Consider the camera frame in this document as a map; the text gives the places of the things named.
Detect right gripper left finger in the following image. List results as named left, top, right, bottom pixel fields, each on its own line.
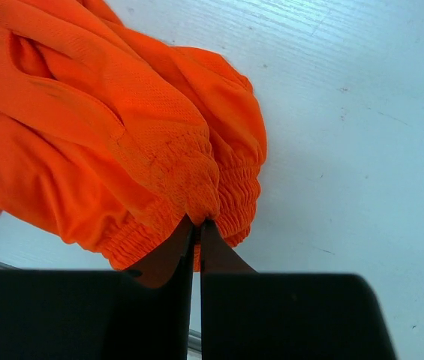
left=0, top=217, right=193, bottom=359

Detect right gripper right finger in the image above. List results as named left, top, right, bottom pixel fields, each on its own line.
left=200, top=220, right=396, bottom=359

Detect orange shorts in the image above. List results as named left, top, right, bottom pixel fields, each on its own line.
left=0, top=1, right=266, bottom=270

